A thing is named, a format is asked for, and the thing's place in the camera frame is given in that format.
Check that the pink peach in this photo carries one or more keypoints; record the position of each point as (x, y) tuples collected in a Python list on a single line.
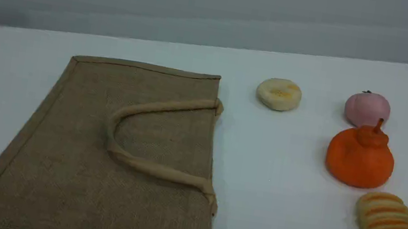
[(367, 107)]

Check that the brown jute bag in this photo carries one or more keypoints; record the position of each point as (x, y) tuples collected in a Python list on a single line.
[(69, 175)]

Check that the round cream bun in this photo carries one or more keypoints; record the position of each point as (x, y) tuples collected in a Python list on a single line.
[(279, 94)]

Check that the orange fruit with stem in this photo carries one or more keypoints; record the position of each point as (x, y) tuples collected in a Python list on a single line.
[(358, 162)]

